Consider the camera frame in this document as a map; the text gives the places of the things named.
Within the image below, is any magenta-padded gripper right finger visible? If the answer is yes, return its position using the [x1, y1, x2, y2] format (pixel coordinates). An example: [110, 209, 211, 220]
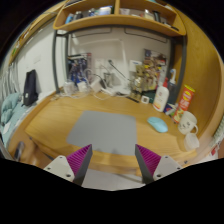
[134, 143, 183, 185]

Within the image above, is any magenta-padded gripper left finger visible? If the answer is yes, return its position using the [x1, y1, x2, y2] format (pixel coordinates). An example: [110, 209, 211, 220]
[43, 143, 93, 187]

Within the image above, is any light blue computer mouse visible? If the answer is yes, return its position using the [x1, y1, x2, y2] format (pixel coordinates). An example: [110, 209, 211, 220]
[147, 116, 169, 134]

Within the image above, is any grey mouse pad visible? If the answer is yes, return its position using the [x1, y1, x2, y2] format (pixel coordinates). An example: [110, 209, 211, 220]
[65, 110, 138, 157]

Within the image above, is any clear plastic cup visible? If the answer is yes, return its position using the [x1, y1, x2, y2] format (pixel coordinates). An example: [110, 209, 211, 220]
[183, 132, 201, 152]

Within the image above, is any white mug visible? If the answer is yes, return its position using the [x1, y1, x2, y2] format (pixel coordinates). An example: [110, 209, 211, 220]
[177, 110, 199, 136]

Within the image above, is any blue snack packet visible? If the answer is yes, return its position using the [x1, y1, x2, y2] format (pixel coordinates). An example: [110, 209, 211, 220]
[163, 102, 178, 118]

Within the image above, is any white red-pump lotion bottle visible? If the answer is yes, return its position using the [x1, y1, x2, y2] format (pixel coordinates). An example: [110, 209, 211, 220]
[152, 77, 170, 113]

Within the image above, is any red chips can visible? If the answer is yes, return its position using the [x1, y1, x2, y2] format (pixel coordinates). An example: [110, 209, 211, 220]
[172, 84, 196, 124]

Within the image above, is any dark green round container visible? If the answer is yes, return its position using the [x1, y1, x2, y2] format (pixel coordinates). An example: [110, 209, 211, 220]
[143, 89, 157, 104]

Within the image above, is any black flat bar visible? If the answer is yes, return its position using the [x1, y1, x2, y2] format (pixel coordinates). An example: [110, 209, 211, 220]
[125, 95, 140, 104]

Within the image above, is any clear plastic jar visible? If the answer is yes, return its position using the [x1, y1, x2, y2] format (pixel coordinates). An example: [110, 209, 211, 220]
[63, 80, 76, 96]

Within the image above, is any bed with teal bedding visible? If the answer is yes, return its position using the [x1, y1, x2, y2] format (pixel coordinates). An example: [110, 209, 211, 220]
[0, 91, 38, 144]

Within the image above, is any white power adapter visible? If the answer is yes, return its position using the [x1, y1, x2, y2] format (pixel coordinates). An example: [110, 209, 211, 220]
[77, 81, 88, 93]
[89, 77, 103, 93]

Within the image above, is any black hanging bag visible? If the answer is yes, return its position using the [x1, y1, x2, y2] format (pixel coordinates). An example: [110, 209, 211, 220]
[22, 69, 40, 107]

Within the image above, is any metal cup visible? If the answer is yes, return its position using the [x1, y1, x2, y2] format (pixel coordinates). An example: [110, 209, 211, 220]
[103, 72, 114, 88]

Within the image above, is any blue model kit box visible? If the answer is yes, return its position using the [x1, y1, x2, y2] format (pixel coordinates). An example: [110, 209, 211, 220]
[66, 52, 93, 84]

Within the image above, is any wooden shelf unit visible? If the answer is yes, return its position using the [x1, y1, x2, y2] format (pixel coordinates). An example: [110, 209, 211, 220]
[52, 0, 187, 37]

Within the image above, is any white wall box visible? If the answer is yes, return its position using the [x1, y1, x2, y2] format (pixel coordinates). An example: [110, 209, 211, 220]
[129, 59, 143, 73]

